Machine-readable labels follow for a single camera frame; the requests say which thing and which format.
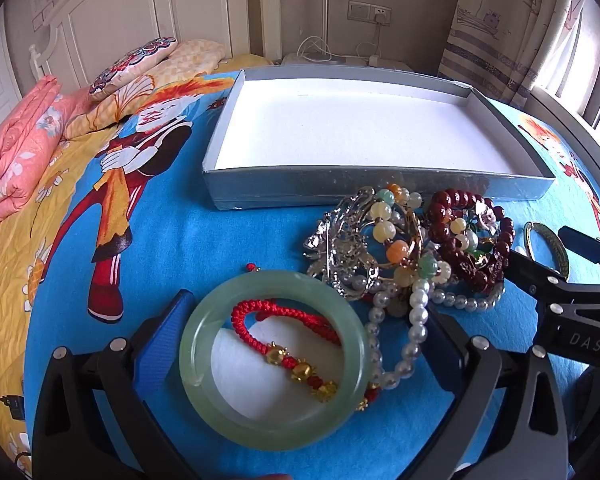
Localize wide gold bangle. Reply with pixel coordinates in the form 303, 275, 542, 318
524, 221, 571, 281

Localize multicoloured stone bead bracelet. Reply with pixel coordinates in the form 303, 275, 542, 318
367, 183, 453, 288

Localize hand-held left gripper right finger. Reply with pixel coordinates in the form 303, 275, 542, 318
420, 305, 573, 480

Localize silver ornate bracelet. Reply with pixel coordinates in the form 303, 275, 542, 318
302, 186, 381, 302

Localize dark red bead bracelet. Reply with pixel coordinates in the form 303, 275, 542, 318
426, 188, 516, 295

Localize white charger cable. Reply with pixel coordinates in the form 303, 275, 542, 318
297, 25, 383, 61

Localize pink floral folded quilt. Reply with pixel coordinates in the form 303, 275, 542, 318
0, 75, 88, 231

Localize black cable with plug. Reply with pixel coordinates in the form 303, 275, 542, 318
0, 395, 33, 461

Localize white wooden headboard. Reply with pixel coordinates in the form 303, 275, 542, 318
27, 0, 283, 91

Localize yellow daisy bed sheet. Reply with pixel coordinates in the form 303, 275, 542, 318
0, 125, 121, 480

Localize green jade bangle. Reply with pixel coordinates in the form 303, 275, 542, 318
178, 270, 371, 447

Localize white nightstand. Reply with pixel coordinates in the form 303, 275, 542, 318
280, 52, 416, 73

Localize white pearl necklace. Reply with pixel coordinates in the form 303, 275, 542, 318
340, 260, 506, 392

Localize window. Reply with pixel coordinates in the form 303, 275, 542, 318
530, 0, 600, 136

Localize red cord bracelet gold beads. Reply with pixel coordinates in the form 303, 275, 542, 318
230, 261, 381, 411

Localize grey cardboard tray white lining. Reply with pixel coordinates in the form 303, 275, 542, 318
201, 66, 557, 211

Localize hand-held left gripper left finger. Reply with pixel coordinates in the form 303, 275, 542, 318
31, 289, 201, 480

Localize yellow checkered pillow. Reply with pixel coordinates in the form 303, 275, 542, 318
62, 40, 228, 141

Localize blue cartoon printed blanket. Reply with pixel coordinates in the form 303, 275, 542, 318
22, 57, 600, 480

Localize white wall label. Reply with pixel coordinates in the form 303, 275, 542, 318
30, 0, 56, 31

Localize white desk lamp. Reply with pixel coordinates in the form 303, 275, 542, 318
300, 0, 348, 65

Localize embroidered patterned pillow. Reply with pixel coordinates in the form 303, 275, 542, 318
87, 36, 178, 102

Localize white wall socket panel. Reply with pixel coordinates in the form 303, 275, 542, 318
347, 0, 392, 28

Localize striped printed curtain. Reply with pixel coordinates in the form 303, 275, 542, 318
437, 0, 588, 108

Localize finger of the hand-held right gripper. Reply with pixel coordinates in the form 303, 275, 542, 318
504, 249, 600, 321
557, 226, 600, 283

